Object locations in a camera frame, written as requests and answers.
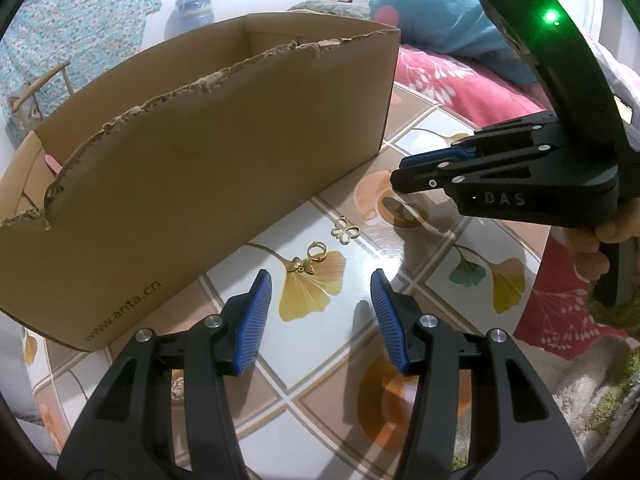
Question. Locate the blue plush pillow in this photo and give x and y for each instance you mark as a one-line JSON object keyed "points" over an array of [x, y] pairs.
{"points": [[440, 15]]}

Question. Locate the pink item in box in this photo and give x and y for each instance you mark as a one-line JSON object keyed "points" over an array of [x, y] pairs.
{"points": [[52, 165]]}

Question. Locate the blue water jug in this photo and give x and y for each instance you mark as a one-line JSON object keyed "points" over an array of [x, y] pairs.
{"points": [[195, 10]]}

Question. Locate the person's right hand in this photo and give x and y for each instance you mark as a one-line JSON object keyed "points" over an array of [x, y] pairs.
{"points": [[625, 225]]}

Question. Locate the teal patterned hanging cloth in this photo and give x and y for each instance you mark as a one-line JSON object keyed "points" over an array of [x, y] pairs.
{"points": [[75, 15]]}

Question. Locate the wooden chair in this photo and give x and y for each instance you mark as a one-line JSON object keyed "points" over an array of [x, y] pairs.
{"points": [[37, 87]]}

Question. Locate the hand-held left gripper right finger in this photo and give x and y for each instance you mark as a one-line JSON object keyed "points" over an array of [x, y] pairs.
{"points": [[390, 325]]}

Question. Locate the white fluffy blanket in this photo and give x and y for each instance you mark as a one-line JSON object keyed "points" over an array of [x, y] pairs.
{"points": [[590, 395]]}

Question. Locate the gold hoop earring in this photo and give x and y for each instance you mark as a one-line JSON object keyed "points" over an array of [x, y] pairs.
{"points": [[316, 250]]}

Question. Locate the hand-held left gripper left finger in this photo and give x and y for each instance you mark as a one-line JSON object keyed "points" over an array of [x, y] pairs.
{"points": [[252, 325]]}

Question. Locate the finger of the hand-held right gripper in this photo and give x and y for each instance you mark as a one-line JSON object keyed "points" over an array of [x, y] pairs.
{"points": [[415, 180], [430, 156]]}

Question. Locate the gold butterfly earring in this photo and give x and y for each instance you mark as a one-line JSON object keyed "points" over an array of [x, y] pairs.
{"points": [[345, 232]]}

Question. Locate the red floral blanket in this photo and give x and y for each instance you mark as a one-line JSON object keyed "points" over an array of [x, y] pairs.
{"points": [[450, 85]]}

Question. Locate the brown cardboard box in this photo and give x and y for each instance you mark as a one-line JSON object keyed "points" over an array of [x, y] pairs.
{"points": [[200, 170]]}

